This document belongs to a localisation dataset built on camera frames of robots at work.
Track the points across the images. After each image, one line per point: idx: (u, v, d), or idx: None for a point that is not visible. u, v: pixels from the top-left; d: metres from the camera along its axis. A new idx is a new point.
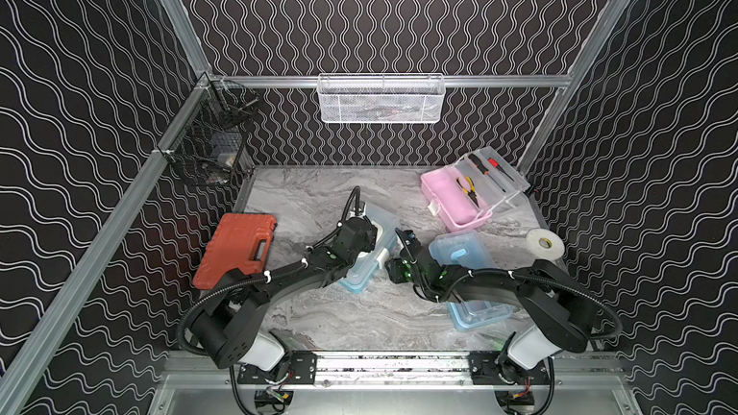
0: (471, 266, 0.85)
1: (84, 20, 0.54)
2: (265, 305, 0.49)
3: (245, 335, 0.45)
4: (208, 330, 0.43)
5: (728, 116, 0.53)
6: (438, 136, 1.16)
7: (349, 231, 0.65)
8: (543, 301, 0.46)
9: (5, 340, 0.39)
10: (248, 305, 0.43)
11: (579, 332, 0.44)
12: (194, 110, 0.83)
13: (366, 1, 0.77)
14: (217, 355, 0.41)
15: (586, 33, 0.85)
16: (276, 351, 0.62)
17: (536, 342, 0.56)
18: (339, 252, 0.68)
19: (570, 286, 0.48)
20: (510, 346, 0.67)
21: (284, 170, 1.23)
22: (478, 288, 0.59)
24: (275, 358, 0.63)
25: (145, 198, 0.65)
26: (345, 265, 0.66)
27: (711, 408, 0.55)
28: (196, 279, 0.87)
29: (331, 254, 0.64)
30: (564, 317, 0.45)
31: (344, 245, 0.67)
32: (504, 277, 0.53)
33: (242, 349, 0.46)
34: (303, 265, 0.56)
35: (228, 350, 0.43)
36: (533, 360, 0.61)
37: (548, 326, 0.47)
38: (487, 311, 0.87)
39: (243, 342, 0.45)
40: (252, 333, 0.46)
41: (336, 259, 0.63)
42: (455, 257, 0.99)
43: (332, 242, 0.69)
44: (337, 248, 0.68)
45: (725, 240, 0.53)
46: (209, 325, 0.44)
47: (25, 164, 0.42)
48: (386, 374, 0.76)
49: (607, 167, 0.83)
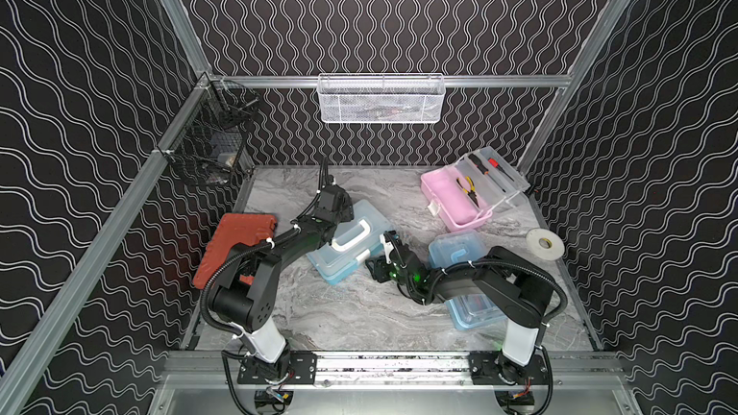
0: None
1: (84, 19, 0.54)
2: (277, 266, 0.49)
3: (267, 298, 0.49)
4: (232, 304, 0.46)
5: (728, 117, 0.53)
6: (438, 136, 1.16)
7: (329, 195, 0.71)
8: (498, 283, 0.50)
9: (5, 340, 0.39)
10: (262, 269, 0.47)
11: (532, 307, 0.48)
12: (194, 109, 0.84)
13: (366, 1, 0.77)
14: (249, 320, 0.45)
15: (585, 33, 0.85)
16: (278, 340, 0.64)
17: (521, 330, 0.57)
18: (320, 214, 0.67)
19: (522, 266, 0.52)
20: (505, 346, 0.65)
21: (284, 170, 1.23)
22: (452, 282, 0.63)
24: (277, 349, 0.64)
25: (145, 198, 0.65)
26: (332, 226, 0.71)
27: (711, 408, 0.55)
28: (196, 279, 0.87)
29: (315, 218, 0.68)
30: (514, 293, 0.49)
31: (325, 208, 0.73)
32: (468, 266, 0.59)
33: (267, 310, 0.50)
34: (296, 229, 0.61)
35: (256, 312, 0.47)
36: (525, 353, 0.61)
37: (506, 305, 0.51)
38: (487, 311, 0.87)
39: (267, 303, 0.49)
40: (274, 293, 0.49)
41: (324, 221, 0.68)
42: (455, 257, 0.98)
43: (313, 210, 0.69)
44: (320, 210, 0.73)
45: (725, 240, 0.53)
46: (230, 299, 0.46)
47: (25, 163, 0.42)
48: (386, 374, 0.76)
49: (607, 167, 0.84)
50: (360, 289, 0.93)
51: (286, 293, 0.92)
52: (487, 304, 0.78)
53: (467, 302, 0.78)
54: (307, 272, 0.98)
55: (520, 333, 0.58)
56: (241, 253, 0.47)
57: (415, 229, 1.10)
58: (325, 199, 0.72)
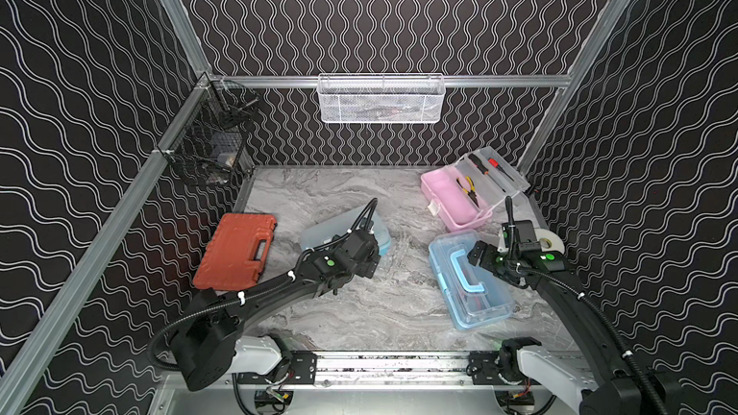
0: (472, 269, 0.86)
1: (84, 20, 0.54)
2: (233, 338, 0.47)
3: (215, 362, 0.42)
4: (185, 347, 0.42)
5: (728, 117, 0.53)
6: (438, 136, 1.16)
7: (356, 241, 0.61)
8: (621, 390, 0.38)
9: (5, 340, 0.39)
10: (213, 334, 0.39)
11: None
12: (194, 109, 0.84)
13: (366, 1, 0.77)
14: (189, 377, 0.40)
15: (586, 33, 0.85)
16: (273, 354, 0.62)
17: (559, 382, 0.53)
18: (339, 257, 0.63)
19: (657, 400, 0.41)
20: (530, 351, 0.63)
21: (284, 170, 1.23)
22: (576, 309, 0.48)
24: (271, 361, 0.62)
25: (145, 198, 0.65)
26: (343, 274, 0.59)
27: (711, 408, 0.55)
28: (196, 279, 0.87)
29: (328, 258, 0.59)
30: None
31: (348, 253, 0.62)
32: (617, 353, 0.42)
33: (218, 371, 0.45)
34: (289, 279, 0.51)
35: (197, 374, 0.41)
36: (535, 372, 0.60)
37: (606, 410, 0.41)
38: (486, 311, 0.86)
39: (218, 365, 0.44)
40: (225, 358, 0.44)
41: (335, 264, 0.58)
42: (455, 257, 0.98)
43: (333, 249, 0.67)
44: (340, 252, 0.63)
45: (725, 240, 0.53)
46: (182, 342, 0.43)
47: (25, 163, 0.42)
48: (386, 374, 0.76)
49: (607, 167, 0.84)
50: (360, 289, 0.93)
51: None
52: (488, 305, 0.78)
53: (468, 303, 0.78)
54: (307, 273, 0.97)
55: (559, 382, 0.53)
56: (205, 309, 0.47)
57: (415, 229, 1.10)
58: (350, 243, 0.62)
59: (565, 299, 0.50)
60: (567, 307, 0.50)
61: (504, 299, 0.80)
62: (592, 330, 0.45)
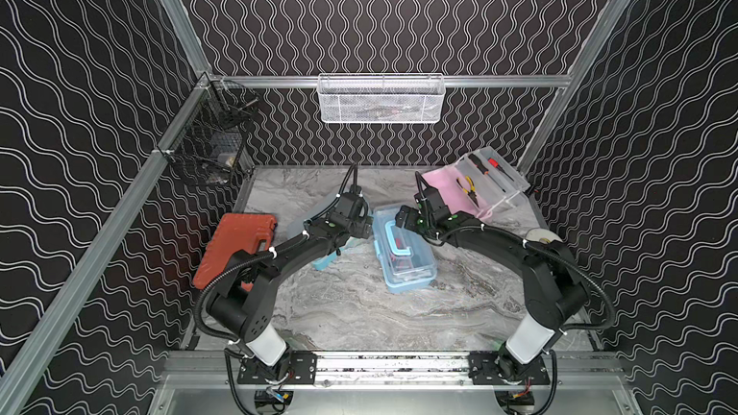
0: (402, 237, 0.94)
1: (84, 19, 0.54)
2: (275, 281, 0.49)
3: (263, 308, 0.47)
4: (230, 308, 0.45)
5: (727, 117, 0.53)
6: (438, 136, 1.16)
7: (346, 202, 0.69)
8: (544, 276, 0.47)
9: (5, 340, 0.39)
10: (259, 281, 0.44)
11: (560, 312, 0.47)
12: (194, 110, 0.83)
13: (366, 1, 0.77)
14: (243, 330, 0.44)
15: (586, 33, 0.85)
16: (278, 344, 0.63)
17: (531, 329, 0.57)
18: (336, 219, 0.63)
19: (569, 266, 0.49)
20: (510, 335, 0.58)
21: (284, 170, 1.23)
22: (482, 242, 0.60)
24: (277, 353, 0.63)
25: (145, 198, 0.65)
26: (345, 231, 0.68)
27: (711, 408, 0.55)
28: (196, 279, 0.87)
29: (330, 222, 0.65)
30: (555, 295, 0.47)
31: (341, 214, 0.70)
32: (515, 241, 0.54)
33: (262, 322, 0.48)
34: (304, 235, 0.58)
35: (251, 324, 0.45)
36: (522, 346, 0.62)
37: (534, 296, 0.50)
38: (412, 274, 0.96)
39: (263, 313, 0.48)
40: (269, 305, 0.48)
41: (336, 227, 0.64)
42: (388, 229, 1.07)
43: (328, 213, 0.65)
44: (335, 215, 0.70)
45: (725, 239, 0.53)
46: (225, 305, 0.46)
47: (25, 164, 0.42)
48: (386, 374, 0.76)
49: (607, 167, 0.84)
50: (359, 289, 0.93)
51: (286, 293, 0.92)
52: (416, 267, 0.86)
53: (399, 265, 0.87)
54: (307, 272, 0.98)
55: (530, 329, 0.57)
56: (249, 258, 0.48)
57: None
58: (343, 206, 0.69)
59: (477, 233, 0.61)
60: (479, 240, 0.60)
61: (430, 262, 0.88)
62: (501, 245, 0.55)
